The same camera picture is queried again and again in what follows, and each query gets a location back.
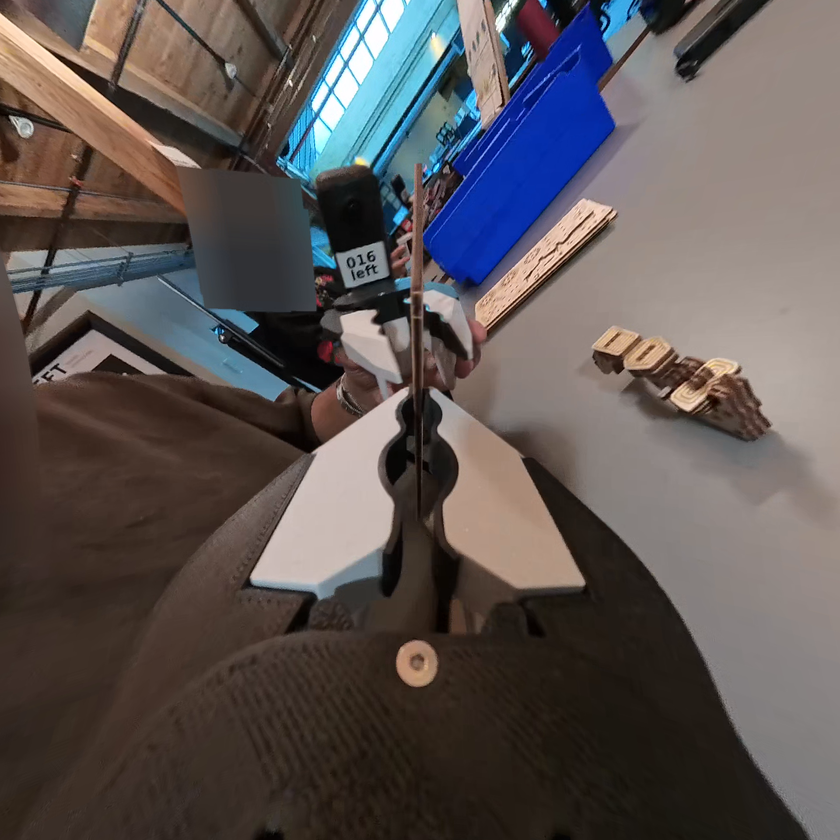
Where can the grey metal rail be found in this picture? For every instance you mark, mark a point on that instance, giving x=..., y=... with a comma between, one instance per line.
x=98, y=270

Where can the person's left forearm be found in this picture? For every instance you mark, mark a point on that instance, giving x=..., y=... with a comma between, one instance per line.
x=289, y=420

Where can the black flat bar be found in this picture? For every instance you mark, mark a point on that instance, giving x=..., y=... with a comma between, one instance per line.
x=722, y=33

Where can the wooden puzzle model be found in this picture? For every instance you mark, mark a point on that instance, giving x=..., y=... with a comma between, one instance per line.
x=695, y=387

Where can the person's left hand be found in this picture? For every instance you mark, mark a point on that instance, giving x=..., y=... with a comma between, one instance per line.
x=361, y=390

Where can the large window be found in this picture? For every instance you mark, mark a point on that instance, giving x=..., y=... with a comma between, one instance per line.
x=341, y=72

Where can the thin wooden puzzle sheet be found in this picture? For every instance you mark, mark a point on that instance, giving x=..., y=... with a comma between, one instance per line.
x=417, y=262

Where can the framed wall poster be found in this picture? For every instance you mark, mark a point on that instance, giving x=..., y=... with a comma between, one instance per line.
x=98, y=358

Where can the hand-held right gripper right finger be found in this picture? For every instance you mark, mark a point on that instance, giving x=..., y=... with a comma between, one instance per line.
x=505, y=518

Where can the stack of wooden puzzle sheets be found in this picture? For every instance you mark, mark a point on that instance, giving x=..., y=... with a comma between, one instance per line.
x=544, y=262

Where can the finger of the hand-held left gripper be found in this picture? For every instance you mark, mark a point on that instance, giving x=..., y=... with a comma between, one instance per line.
x=367, y=341
x=449, y=328

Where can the person's brown sweater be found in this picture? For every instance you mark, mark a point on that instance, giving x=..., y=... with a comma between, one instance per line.
x=98, y=492

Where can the pale printed board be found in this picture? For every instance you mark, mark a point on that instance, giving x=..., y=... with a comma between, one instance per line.
x=485, y=59

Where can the blue plastic bin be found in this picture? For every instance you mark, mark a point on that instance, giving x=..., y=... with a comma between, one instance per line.
x=512, y=210
x=590, y=46

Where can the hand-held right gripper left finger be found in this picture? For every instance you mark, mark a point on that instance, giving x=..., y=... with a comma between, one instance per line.
x=328, y=518

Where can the maroon cylinder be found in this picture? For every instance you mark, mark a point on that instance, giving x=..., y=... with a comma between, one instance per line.
x=535, y=26

